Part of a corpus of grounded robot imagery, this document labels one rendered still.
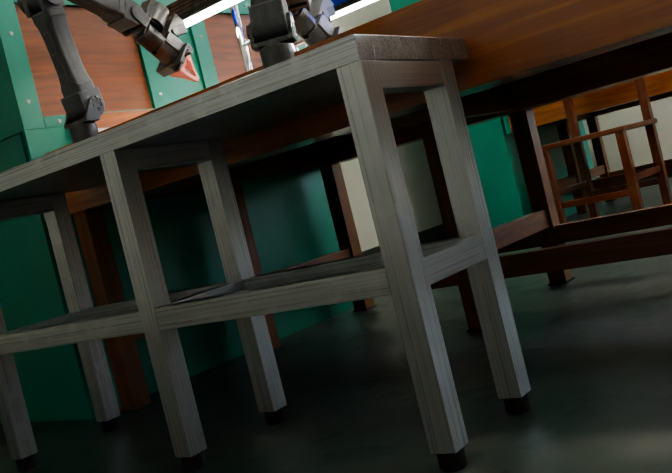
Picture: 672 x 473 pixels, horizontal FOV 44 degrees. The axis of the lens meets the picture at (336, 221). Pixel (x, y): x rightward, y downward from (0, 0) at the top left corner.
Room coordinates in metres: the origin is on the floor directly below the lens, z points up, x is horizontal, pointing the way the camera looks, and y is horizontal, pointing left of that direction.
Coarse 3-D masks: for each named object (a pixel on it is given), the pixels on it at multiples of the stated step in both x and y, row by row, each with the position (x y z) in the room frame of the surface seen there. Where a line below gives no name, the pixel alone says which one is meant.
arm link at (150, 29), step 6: (150, 18) 2.13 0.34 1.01; (150, 24) 2.12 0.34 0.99; (156, 24) 2.15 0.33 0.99; (144, 30) 2.11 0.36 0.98; (150, 30) 2.11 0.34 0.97; (156, 30) 2.13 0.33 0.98; (138, 36) 2.12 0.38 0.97; (144, 36) 2.11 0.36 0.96; (150, 36) 2.11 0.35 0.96; (156, 36) 2.12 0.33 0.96; (162, 36) 2.14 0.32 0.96; (138, 42) 2.13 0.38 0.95; (144, 42) 2.12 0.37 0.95; (150, 42) 2.12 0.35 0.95; (156, 42) 2.13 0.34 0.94; (150, 48) 2.13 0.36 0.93
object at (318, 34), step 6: (312, 30) 1.92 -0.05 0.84; (318, 30) 1.93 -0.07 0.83; (336, 30) 1.96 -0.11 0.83; (342, 30) 1.96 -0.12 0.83; (306, 36) 1.94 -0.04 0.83; (312, 36) 1.93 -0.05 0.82; (318, 36) 1.94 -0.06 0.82; (324, 36) 1.94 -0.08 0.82; (306, 42) 1.95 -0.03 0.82; (312, 42) 1.94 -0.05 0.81
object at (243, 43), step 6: (234, 6) 2.47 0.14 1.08; (234, 12) 2.47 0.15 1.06; (234, 18) 2.47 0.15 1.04; (234, 24) 2.48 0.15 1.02; (240, 24) 2.48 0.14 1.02; (240, 30) 2.47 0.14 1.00; (240, 36) 2.47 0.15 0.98; (240, 42) 2.47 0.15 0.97; (246, 42) 2.46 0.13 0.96; (240, 48) 2.48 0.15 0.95; (246, 48) 2.48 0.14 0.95; (246, 54) 2.47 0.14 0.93; (246, 60) 2.47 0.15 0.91; (246, 66) 2.47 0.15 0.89
